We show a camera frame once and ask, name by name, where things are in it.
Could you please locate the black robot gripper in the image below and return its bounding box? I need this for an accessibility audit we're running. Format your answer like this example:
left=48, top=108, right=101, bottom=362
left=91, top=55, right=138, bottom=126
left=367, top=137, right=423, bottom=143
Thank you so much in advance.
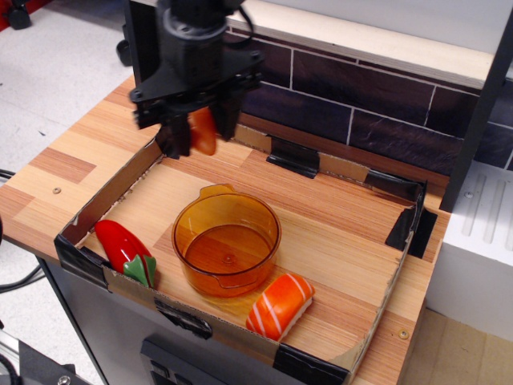
left=130, top=7, right=264, bottom=158

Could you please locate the orange toy carrot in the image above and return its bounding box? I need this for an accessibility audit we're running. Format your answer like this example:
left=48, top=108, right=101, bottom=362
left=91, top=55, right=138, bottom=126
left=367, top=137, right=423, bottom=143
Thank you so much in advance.
left=188, top=107, right=217, bottom=156

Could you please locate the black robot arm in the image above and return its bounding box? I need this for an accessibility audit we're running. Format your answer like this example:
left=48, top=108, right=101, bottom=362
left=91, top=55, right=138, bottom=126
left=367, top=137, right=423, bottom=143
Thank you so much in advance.
left=125, top=1, right=264, bottom=159

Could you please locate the cardboard fence with black tape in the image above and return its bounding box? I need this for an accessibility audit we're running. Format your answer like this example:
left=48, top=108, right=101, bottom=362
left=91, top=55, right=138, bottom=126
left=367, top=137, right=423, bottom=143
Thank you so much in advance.
left=55, top=129, right=437, bottom=384

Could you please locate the transparent orange plastic pot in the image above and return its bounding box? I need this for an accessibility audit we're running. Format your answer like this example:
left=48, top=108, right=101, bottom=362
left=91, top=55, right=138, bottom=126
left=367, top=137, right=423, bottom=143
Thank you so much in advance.
left=172, top=184, right=281, bottom=298

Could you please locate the black caster wheel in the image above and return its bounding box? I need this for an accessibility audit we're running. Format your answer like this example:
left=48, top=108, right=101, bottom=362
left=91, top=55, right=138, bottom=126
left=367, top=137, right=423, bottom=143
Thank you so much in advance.
left=115, top=24, right=132, bottom=67

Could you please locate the red toy chili pepper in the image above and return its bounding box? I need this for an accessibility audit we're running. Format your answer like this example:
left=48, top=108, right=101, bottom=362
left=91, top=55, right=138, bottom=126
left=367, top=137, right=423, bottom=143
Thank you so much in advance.
left=95, top=220, right=157, bottom=289

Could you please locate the salmon nigiri sushi toy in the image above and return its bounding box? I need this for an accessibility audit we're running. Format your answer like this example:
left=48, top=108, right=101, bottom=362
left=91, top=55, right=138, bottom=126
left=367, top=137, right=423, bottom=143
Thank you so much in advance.
left=245, top=273, right=315, bottom=342

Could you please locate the black control box with switches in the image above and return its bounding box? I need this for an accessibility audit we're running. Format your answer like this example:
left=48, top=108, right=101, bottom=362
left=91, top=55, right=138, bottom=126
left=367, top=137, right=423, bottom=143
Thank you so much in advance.
left=140, top=339, right=210, bottom=384

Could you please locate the white ribbed block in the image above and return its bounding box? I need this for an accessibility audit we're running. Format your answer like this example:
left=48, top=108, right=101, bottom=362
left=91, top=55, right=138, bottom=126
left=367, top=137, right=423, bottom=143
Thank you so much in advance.
left=426, top=162, right=512, bottom=340

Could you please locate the black bracket with screw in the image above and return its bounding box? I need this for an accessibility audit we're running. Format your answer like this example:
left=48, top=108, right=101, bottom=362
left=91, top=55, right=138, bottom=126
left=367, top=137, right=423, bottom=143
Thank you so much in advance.
left=1, top=324, right=83, bottom=385

